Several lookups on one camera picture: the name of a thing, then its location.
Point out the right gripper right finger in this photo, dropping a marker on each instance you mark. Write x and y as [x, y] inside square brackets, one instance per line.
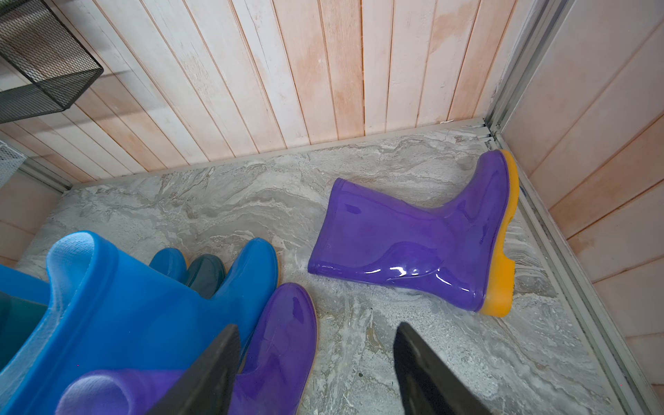
[426, 384]

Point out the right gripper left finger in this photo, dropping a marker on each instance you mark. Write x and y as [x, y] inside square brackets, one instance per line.
[206, 387]

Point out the purple rain boot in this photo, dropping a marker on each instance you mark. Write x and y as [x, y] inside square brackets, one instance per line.
[278, 363]
[455, 251]

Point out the teal rain boot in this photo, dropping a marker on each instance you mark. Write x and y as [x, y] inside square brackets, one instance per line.
[205, 275]

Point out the blue rain boot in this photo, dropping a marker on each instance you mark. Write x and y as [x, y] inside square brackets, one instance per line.
[111, 311]
[25, 300]

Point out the purple rain boot lying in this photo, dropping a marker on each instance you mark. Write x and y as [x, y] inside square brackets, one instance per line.
[455, 251]

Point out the white wire mesh shelf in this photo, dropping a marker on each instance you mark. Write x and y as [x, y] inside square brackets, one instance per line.
[10, 162]

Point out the black wire mesh basket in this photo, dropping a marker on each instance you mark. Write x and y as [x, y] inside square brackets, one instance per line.
[59, 69]

